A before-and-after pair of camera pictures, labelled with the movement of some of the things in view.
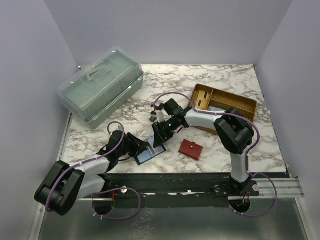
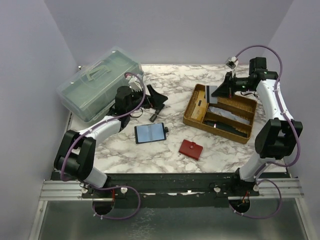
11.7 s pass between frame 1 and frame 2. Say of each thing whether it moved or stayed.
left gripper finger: moved
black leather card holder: moved
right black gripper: moved
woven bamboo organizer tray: stayed
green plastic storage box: stayed
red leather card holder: stayed
